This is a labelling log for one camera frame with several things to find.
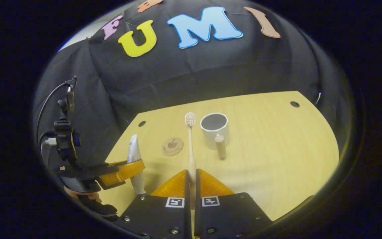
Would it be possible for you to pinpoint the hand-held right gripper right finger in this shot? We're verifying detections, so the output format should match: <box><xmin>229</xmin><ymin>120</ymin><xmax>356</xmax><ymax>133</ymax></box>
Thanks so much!
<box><xmin>195</xmin><ymin>169</ymin><xmax>274</xmax><ymax>239</ymax></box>

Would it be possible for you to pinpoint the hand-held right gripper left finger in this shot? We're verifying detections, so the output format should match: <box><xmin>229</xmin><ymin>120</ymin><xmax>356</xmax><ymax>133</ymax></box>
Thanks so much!
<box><xmin>120</xmin><ymin>169</ymin><xmax>191</xmax><ymax>239</ymax></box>

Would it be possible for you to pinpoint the white toothpaste tube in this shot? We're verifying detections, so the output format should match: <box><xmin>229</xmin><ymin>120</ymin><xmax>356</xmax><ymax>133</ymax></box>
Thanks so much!
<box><xmin>127</xmin><ymin>134</ymin><xmax>147</xmax><ymax>195</ymax></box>

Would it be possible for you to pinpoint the round wooden coaster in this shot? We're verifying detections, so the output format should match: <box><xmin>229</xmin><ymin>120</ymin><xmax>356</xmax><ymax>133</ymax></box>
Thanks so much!
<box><xmin>161</xmin><ymin>137</ymin><xmax>184</xmax><ymax>156</ymax></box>

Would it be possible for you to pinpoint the beige toothbrush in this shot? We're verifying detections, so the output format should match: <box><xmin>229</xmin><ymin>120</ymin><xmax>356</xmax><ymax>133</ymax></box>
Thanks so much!
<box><xmin>184</xmin><ymin>112</ymin><xmax>198</xmax><ymax>239</ymax></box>

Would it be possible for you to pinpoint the white cup with wooden handle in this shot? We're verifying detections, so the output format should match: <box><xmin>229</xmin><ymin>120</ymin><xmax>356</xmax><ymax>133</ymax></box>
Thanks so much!
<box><xmin>200</xmin><ymin>113</ymin><xmax>229</xmax><ymax>160</ymax></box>

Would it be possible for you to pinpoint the black backdrop cloth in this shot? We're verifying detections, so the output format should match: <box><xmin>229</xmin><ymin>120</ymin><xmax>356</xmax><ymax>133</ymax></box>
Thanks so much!
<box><xmin>33</xmin><ymin>0</ymin><xmax>352</xmax><ymax>166</ymax></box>

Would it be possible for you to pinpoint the white cable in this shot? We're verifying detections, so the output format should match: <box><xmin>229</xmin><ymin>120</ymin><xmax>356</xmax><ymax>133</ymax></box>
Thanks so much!
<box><xmin>40</xmin><ymin>138</ymin><xmax>57</xmax><ymax>166</ymax></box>

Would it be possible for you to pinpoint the black cable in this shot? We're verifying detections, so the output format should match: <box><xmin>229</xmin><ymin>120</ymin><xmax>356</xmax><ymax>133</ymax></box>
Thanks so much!
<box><xmin>36</xmin><ymin>81</ymin><xmax>69</xmax><ymax>146</ymax></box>

